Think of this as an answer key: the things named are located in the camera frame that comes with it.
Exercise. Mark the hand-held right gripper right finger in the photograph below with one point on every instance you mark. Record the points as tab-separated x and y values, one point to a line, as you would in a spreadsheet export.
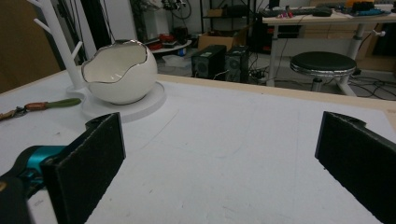
361	161

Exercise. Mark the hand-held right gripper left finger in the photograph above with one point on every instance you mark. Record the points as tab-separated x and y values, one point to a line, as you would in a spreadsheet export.
84	168

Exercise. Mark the white jewelry tree stand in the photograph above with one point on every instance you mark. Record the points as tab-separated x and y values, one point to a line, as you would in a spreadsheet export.
93	77

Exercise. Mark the black round stool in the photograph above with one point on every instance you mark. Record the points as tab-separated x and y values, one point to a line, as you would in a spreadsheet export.
323	67

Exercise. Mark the white eggshell-shaped ceramic bowl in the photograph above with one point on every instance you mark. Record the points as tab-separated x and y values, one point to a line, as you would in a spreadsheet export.
123	73

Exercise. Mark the white-legged wooden desk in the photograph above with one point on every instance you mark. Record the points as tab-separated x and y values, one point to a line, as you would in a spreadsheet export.
330	28

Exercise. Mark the black computer tower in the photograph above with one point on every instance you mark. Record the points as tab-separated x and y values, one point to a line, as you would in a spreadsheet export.
236	63
208	62

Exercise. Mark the black keyboard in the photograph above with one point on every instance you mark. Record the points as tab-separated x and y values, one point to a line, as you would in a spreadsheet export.
295	11

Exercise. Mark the cardboard box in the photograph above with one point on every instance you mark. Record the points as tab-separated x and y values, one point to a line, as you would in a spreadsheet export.
218	39

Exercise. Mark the black metal shelf rack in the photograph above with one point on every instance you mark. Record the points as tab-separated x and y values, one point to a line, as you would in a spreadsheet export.
229	15

